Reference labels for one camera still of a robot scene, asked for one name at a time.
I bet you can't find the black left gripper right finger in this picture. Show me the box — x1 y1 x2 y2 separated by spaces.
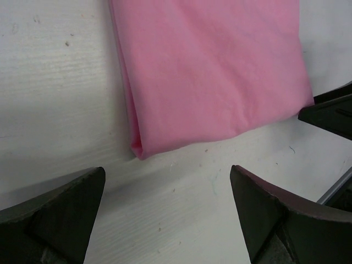
230 165 351 263

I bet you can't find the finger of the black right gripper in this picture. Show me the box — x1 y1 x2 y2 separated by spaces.
314 81 352 104
298 94 351 140

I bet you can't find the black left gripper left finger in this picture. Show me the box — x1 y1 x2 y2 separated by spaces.
1 167 106 263

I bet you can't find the pink t-shirt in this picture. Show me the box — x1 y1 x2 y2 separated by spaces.
110 1 314 160

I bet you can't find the aluminium mounting rail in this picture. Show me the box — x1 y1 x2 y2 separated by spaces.
317 168 351 212

